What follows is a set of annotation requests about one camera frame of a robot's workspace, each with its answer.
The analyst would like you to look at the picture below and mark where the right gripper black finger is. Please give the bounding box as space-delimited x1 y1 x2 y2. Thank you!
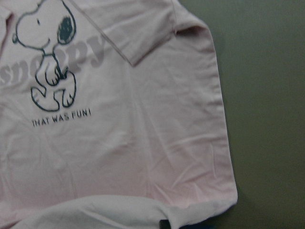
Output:
159 219 170 229

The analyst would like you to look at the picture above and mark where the pink Snoopy t-shirt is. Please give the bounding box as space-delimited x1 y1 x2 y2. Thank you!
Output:
0 0 238 229

